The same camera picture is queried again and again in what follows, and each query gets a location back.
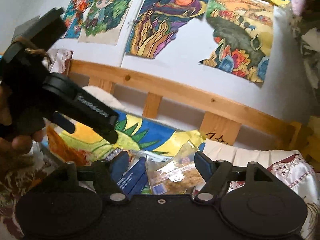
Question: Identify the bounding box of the landscape hill drawing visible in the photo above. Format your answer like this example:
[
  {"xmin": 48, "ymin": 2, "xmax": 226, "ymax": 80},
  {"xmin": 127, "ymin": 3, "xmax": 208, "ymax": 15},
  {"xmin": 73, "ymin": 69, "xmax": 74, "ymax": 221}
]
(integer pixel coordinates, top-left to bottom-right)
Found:
[{"xmin": 200, "ymin": 0, "xmax": 274, "ymax": 83}]

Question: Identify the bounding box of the grey tray with dinosaur drawing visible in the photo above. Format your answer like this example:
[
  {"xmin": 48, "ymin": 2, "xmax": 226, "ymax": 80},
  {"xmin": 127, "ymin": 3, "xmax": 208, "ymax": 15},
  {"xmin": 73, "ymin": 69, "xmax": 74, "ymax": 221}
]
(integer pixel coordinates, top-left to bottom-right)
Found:
[{"xmin": 39, "ymin": 109, "xmax": 208, "ymax": 196}]

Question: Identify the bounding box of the wooden bed headboard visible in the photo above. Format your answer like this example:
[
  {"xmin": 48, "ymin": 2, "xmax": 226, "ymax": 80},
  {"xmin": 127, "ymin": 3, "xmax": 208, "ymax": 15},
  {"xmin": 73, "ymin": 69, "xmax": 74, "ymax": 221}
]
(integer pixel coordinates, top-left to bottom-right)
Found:
[{"xmin": 70, "ymin": 60, "xmax": 319, "ymax": 161}]

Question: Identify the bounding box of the person left hand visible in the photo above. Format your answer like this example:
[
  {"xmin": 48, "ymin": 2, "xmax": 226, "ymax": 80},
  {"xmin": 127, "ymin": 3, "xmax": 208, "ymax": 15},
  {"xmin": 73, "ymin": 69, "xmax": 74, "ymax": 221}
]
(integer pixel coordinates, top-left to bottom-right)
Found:
[{"xmin": 1, "ymin": 87, "xmax": 44, "ymax": 173}]

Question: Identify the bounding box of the anime boy drawing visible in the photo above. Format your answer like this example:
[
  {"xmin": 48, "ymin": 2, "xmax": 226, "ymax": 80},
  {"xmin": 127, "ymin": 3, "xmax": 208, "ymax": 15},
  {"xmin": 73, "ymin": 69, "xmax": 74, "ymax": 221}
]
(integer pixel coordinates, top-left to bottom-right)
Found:
[{"xmin": 78, "ymin": 0, "xmax": 132, "ymax": 46}]

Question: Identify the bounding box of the floral satin bed cover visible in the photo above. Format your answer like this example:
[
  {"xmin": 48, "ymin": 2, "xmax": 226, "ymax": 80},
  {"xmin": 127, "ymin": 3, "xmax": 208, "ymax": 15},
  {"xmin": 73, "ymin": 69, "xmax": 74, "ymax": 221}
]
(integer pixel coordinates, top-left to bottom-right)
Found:
[{"xmin": 1, "ymin": 146, "xmax": 319, "ymax": 239}]

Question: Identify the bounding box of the white wall pipe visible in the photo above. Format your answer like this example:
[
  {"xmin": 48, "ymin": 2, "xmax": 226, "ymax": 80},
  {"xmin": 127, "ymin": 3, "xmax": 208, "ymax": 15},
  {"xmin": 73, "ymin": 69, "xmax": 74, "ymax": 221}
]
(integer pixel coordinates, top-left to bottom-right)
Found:
[{"xmin": 117, "ymin": 0, "xmax": 144, "ymax": 67}]

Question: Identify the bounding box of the clear bag of crackers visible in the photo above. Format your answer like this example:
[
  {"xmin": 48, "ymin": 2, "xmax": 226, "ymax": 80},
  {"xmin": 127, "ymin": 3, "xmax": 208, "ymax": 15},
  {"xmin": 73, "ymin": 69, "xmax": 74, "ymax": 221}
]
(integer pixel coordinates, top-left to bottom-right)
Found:
[{"xmin": 146, "ymin": 141, "xmax": 204, "ymax": 195}]

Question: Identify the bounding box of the dark blue snack box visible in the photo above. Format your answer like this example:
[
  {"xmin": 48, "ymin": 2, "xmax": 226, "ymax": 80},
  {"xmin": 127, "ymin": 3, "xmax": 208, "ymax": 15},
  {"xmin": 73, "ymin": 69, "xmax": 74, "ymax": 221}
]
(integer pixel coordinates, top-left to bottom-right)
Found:
[{"xmin": 110, "ymin": 152, "xmax": 148, "ymax": 198}]

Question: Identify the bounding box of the swirly fish drawing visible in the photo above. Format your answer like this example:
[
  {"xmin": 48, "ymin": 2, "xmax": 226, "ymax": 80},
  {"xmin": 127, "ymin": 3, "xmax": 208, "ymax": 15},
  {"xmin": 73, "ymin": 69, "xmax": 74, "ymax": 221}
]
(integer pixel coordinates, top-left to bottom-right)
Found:
[{"xmin": 125, "ymin": 0, "xmax": 209, "ymax": 59}]

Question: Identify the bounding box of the mermaid girl drawing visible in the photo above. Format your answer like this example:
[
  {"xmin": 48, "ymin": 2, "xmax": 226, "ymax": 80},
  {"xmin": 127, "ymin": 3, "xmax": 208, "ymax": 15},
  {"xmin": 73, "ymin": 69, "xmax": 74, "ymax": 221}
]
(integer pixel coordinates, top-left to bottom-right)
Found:
[{"xmin": 62, "ymin": 0, "xmax": 93, "ymax": 38}]

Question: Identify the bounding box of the camouflage fabric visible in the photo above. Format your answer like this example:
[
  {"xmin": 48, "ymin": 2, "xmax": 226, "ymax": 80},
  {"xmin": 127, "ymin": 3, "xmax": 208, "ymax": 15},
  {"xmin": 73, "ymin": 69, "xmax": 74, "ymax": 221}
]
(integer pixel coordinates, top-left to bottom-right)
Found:
[{"xmin": 288, "ymin": 0, "xmax": 320, "ymax": 91}]

